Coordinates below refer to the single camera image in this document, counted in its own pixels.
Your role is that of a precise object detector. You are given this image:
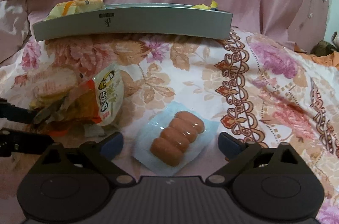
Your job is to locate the orange cloth on bed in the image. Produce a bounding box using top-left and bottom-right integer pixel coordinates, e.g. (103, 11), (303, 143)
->
(294, 44), (339, 70)

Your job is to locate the yellow wrapper in tray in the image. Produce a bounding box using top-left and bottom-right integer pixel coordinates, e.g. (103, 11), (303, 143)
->
(191, 0), (218, 11)

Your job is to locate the clear sausage pack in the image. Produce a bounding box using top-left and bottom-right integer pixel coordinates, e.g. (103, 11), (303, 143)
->
(133, 102), (218, 176)

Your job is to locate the round bun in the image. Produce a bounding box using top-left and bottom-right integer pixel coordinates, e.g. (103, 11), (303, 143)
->
(31, 67), (79, 100)

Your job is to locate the grey rectangular tray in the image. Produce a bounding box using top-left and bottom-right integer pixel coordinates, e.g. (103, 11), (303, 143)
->
(33, 3), (233, 41)

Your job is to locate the white green jelly packet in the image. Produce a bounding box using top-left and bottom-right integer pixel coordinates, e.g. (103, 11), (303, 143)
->
(93, 63), (124, 127)

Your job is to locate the yellow white bread packet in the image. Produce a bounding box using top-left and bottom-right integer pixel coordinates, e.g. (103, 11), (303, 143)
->
(44, 0), (104, 21)

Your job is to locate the orange red biscuit packet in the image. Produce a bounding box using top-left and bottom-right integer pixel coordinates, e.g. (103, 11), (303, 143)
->
(32, 79), (102, 137)

